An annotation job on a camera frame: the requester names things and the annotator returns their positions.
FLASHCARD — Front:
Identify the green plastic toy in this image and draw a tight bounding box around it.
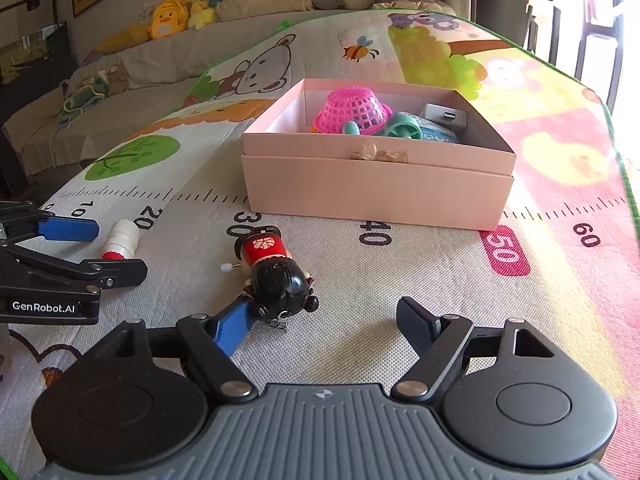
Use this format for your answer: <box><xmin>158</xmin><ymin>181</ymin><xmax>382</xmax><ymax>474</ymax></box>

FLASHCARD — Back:
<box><xmin>342</xmin><ymin>112</ymin><xmax>426</xmax><ymax>142</ymax></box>

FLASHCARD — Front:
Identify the blue white plastic package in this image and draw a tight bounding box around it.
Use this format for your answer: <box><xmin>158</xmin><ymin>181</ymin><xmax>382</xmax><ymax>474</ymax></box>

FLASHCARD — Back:
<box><xmin>414</xmin><ymin>114</ymin><xmax>464</xmax><ymax>146</ymax></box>

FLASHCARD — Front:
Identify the green cloth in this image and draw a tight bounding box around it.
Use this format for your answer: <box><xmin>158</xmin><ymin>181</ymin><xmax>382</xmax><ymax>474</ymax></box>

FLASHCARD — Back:
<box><xmin>57</xmin><ymin>77</ymin><xmax>111</xmax><ymax>126</ymax></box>

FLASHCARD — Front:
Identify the long yellow plush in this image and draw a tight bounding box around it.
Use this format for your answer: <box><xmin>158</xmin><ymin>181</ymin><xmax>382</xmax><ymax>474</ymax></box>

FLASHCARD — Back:
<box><xmin>94</xmin><ymin>24</ymin><xmax>151</xmax><ymax>54</ymax></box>

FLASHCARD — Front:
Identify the yellow duck plush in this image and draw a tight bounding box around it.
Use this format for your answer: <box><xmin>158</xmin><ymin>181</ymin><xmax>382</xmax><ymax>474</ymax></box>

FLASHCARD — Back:
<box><xmin>148</xmin><ymin>0</ymin><xmax>194</xmax><ymax>42</ymax></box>

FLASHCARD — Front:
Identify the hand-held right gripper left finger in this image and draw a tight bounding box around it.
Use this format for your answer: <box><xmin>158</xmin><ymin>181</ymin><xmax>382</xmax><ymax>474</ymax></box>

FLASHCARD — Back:
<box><xmin>107</xmin><ymin>294</ymin><xmax>259</xmax><ymax>404</ymax></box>

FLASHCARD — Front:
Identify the colourful cartoon play mat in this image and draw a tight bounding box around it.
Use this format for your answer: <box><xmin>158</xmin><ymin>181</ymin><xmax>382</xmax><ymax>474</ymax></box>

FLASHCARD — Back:
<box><xmin>0</xmin><ymin>7</ymin><xmax>640</xmax><ymax>480</ymax></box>

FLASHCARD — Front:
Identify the pink plastic basket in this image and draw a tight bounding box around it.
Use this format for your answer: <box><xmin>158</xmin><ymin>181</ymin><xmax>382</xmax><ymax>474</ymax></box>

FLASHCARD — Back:
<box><xmin>313</xmin><ymin>86</ymin><xmax>395</xmax><ymax>137</ymax></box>

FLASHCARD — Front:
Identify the dark glass cabinet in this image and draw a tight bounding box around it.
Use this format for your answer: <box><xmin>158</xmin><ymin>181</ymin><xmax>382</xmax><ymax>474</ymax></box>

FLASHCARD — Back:
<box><xmin>0</xmin><ymin>0</ymin><xmax>81</xmax><ymax>197</ymax></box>

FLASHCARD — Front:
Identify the pink cardboard box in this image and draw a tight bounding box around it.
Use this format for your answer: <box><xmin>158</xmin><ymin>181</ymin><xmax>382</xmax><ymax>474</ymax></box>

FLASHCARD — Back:
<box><xmin>240</xmin><ymin>78</ymin><xmax>516</xmax><ymax>231</ymax></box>

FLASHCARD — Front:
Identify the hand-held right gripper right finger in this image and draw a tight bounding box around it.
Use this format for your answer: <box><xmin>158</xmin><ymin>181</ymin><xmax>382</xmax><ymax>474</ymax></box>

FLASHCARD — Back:
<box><xmin>389</xmin><ymin>296</ymin><xmax>557</xmax><ymax>401</ymax></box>

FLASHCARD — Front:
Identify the beige sofa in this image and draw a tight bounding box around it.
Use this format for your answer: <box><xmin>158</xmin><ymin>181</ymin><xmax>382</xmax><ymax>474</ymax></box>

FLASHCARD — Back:
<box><xmin>2</xmin><ymin>7</ymin><xmax>457</xmax><ymax>172</ymax></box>

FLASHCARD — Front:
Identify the white toy bottle red cap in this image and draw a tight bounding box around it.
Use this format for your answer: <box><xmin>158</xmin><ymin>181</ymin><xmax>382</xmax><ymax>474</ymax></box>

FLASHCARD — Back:
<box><xmin>101</xmin><ymin>218</ymin><xmax>139</xmax><ymax>262</ymax></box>

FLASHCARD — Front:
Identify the brown plush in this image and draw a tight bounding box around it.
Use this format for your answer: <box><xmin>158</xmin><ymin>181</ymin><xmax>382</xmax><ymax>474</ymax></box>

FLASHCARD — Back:
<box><xmin>102</xmin><ymin>64</ymin><xmax>129</xmax><ymax>96</ymax></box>

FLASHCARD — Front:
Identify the small yellow plush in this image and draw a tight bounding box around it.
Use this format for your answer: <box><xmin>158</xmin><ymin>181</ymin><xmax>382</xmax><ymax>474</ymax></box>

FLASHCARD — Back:
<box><xmin>178</xmin><ymin>0</ymin><xmax>219</xmax><ymax>31</ymax></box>

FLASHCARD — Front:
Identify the dark metal railing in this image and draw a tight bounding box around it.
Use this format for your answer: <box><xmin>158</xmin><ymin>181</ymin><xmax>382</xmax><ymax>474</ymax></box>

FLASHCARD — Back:
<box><xmin>522</xmin><ymin>0</ymin><xmax>627</xmax><ymax>112</ymax></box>

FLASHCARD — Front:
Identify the wind-up doll toy black hair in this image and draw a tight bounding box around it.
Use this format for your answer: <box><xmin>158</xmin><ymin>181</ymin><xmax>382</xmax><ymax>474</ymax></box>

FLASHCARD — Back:
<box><xmin>220</xmin><ymin>227</ymin><xmax>321</xmax><ymax>331</ymax></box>

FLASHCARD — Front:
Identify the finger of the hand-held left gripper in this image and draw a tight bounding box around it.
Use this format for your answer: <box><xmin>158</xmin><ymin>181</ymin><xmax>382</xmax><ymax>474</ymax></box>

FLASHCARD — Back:
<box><xmin>0</xmin><ymin>248</ymin><xmax>150</xmax><ymax>295</ymax></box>
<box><xmin>0</xmin><ymin>200</ymin><xmax>100</xmax><ymax>249</ymax></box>

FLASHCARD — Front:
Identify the white plastic clip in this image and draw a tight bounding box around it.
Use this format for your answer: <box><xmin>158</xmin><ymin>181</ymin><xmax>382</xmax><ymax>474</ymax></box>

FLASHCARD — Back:
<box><xmin>423</xmin><ymin>103</ymin><xmax>470</xmax><ymax>132</ymax></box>

